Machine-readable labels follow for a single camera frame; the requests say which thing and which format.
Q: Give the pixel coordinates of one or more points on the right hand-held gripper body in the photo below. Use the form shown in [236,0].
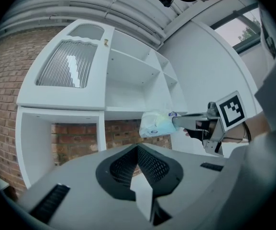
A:
[231,109]

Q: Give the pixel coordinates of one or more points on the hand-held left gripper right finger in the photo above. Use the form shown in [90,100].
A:
[159,171]

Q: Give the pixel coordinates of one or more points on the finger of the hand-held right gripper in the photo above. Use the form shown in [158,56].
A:
[195,115]
[184,123]

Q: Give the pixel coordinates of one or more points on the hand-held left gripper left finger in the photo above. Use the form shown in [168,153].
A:
[115,174]

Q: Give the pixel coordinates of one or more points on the pale blue pack of tissues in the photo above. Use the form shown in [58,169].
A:
[155,124]

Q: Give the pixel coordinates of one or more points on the white wooden shelf unit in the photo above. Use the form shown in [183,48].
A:
[133,80]

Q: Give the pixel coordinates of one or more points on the person's right forearm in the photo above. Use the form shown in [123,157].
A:
[255,126]

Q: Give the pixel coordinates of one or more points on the person's right hand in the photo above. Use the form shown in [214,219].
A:
[193,134]

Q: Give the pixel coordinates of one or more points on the person's light grey shirt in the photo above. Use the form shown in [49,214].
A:
[262,176]

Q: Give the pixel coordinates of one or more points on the dark framed window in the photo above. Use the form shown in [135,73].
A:
[240,30]

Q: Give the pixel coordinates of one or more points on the small brass door knob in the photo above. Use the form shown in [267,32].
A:
[106,42]

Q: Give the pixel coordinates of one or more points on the white ribbed glass cabinet door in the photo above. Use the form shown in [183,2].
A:
[66,66]

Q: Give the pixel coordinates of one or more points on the white ceiling pipe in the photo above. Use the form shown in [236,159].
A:
[118,20]

